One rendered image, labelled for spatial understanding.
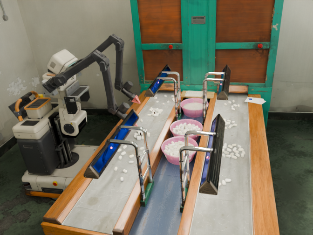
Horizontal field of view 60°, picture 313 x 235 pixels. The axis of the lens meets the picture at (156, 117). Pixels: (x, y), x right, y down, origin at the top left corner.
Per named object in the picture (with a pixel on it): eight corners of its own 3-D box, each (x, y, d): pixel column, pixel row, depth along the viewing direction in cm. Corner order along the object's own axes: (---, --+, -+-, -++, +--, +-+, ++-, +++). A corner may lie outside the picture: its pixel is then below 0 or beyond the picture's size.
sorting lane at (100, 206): (62, 227, 147) (61, 224, 146) (153, 93, 299) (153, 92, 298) (112, 237, 139) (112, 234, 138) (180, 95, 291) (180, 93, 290)
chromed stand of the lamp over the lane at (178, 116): (157, 124, 248) (153, 78, 227) (163, 114, 265) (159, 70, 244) (178, 126, 243) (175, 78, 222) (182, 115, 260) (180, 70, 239)
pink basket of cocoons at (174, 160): (158, 165, 195) (157, 155, 190) (166, 145, 217) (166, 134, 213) (194, 169, 188) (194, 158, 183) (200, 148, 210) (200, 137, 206)
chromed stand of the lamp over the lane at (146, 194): (115, 202, 166) (103, 141, 145) (127, 180, 183) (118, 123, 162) (145, 207, 161) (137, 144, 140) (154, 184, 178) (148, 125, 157)
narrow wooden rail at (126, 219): (114, 245, 142) (111, 231, 137) (180, 100, 294) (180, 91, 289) (124, 247, 141) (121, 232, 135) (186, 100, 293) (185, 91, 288)
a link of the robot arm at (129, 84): (117, 84, 253) (114, 87, 245) (124, 75, 247) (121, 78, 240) (127, 92, 254) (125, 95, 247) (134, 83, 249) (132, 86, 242)
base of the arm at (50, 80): (50, 79, 217) (41, 85, 207) (55, 73, 214) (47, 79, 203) (57, 87, 220) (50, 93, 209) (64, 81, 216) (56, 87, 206)
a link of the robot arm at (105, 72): (102, 57, 199) (97, 62, 190) (109, 57, 199) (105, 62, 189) (111, 107, 222) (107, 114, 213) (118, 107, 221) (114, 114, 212)
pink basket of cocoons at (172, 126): (173, 147, 214) (172, 137, 209) (168, 130, 237) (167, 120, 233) (206, 143, 215) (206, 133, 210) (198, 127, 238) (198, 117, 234)
